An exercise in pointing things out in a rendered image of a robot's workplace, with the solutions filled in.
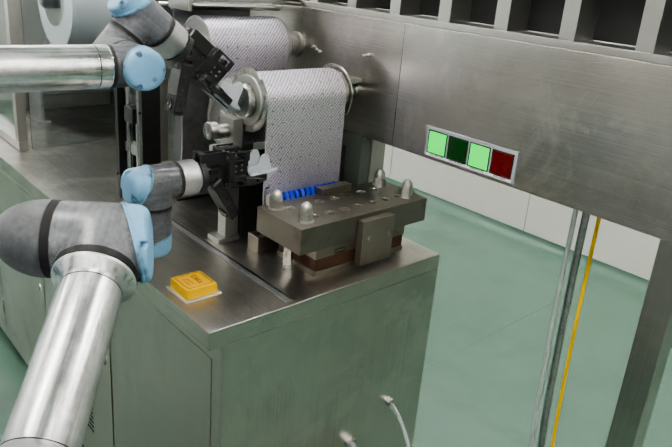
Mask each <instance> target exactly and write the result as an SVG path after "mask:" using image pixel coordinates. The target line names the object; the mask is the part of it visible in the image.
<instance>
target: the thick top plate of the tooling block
mask: <svg viewBox="0 0 672 447"><path fill-rule="evenodd" d="M372 183H373V182H369V183H364V184H360V185H355V186H351V190H350V191H345V192H340V193H336V194H331V195H327V196H320V195H318V194H313V195H308V196H304V197H299V198H294V199H290V200H285V201H283V207H284V209H283V210H281V211H272V210H269V209H268V205H262V206H257V228H256V231H258V232H260V233H261V234H263V235H265V236H266V237H268V238H270V239H272V240H273V241H275V242H277V243H278V244H280V245H282V246H283V247H285V248H287V249H289V250H290V251H292V252H294V253H295V254H297V255H299V256H301V255H305V254H308V253H312V252H315V251H319V250H322V249H325V248H329V247H332V246H336V245H339V244H343V243H346V242H350V241H353V240H356V239H357V229H358V220H359V219H363V218H367V217H371V216H375V215H378V214H382V213H386V212H391V213H393V214H395V218H394V227H393V229H395V228H399V227H402V226H406V225H409V224H412V223H416V222H419V221H423V220H424V218H425V210H426V203H427V198H426V197H423V196H421V195H418V194H416V193H414V192H413V196H414V197H413V198H412V199H404V198H401V197H399V194H400V188H401V187H399V186H396V185H394V184H391V183H389V182H386V187H383V188H380V187H375V186H373V185H372ZM305 201H308V202H310V203H311V204H312V207H313V213H314V216H313V219H314V223H312V224H301V223H299V222H298V221H297V219H298V217H299V211H300V207H301V204H302V203H303V202H305Z"/></svg>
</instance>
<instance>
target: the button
mask: <svg viewBox="0 0 672 447"><path fill-rule="evenodd" d="M171 288H172V289H173V290H174V291H175V292H177V293H178V294H179V295H180V296H182V297H183V298H184V299H185V300H186V301H188V300H192V299H195V298H198V297H202V296H205V295H208V294H212V293H215V292H217V283H216V282H215V281H214V280H212V279H211V278H210V277H208V276H207V275H206V274H204V273H203V272H201V271H195V272H192V273H188V274H184V275H181V276H177V277H173V278H171Z"/></svg>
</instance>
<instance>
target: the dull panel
mask: <svg viewBox="0 0 672 447"><path fill-rule="evenodd" d="M371 141H372V139H370V138H368V137H365V136H362V135H359V134H356V133H353V132H350V131H347V130H344V129H343V138H342V144H343V145H346V153H345V164H344V176H343V181H347V182H349V183H351V184H352V185H351V186H355V185H360V184H364V183H367V181H368V171H369V161H370V151H371ZM253 149H257V150H260V149H265V141H264V142H257V143H253Z"/></svg>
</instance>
